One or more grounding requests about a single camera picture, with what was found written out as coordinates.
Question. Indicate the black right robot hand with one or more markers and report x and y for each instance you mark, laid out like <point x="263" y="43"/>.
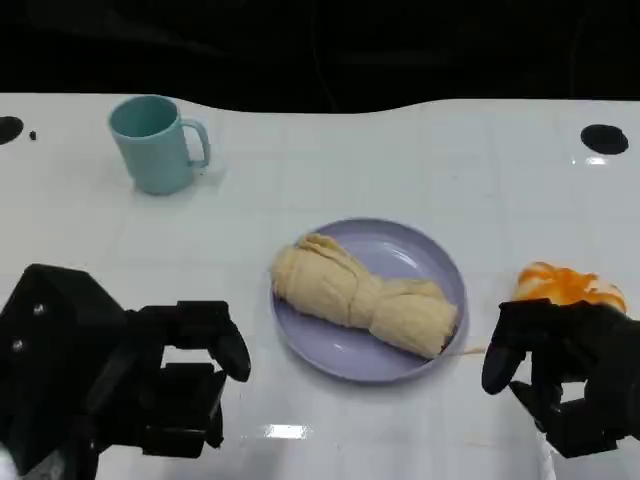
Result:
<point x="600" y="360"/>

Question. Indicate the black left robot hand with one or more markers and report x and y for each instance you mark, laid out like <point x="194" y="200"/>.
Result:
<point x="60" y="340"/>

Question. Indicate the beige towel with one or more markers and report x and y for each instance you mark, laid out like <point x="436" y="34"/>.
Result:
<point x="350" y="295"/>

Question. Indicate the orange and white bread roll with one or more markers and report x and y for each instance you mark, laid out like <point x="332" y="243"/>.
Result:
<point x="565" y="285"/>

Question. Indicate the pale green mug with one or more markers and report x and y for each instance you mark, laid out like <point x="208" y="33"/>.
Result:
<point x="152" y="155"/>

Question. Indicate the black round table grommet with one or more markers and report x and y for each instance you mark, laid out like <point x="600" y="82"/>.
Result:
<point x="8" y="130"/>
<point x="604" y="139"/>

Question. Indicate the lilac plate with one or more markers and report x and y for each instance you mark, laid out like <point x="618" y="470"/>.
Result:
<point x="400" y="250"/>

